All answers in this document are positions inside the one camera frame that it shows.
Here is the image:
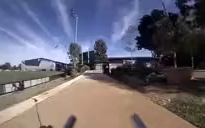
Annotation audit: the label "dark low building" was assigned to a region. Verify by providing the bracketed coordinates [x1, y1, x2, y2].
[78, 49, 162, 72]

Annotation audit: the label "white and grey building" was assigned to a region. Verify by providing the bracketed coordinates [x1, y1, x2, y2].
[20, 57, 72, 72]

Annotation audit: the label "robot's own part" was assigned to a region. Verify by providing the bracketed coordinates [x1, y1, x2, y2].
[62, 114, 78, 128]
[131, 112, 148, 128]

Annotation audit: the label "concrete path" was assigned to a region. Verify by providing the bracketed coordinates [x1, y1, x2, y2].
[0, 71, 198, 128]

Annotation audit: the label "tall light pole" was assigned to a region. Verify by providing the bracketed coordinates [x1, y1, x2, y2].
[69, 7, 80, 69]

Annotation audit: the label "low dark bushes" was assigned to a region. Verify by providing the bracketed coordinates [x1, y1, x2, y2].
[108, 63, 152, 85]

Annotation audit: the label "grey asphalt strip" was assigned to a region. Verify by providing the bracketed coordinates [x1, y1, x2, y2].
[0, 75, 75, 116]

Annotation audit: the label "pale concrete kerb strip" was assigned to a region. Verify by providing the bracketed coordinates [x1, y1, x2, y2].
[0, 73, 86, 128]

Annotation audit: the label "brown box planter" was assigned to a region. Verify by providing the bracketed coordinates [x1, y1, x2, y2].
[164, 66, 195, 85]

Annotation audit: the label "grass field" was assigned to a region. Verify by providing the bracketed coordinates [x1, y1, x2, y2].
[0, 69, 65, 87]

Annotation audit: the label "group of large dark trees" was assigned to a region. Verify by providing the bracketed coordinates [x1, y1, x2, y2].
[134, 0, 205, 70]

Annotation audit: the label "small green tree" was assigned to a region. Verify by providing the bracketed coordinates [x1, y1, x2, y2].
[66, 42, 83, 70]
[92, 39, 110, 65]

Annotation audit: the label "distant row of trees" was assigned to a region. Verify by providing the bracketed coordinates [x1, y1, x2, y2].
[0, 61, 22, 71]

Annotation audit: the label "low wall with white panels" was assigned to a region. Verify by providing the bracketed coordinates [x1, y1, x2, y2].
[0, 72, 66, 99]

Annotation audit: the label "mulch ground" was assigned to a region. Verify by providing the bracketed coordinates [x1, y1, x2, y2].
[107, 70, 205, 128]

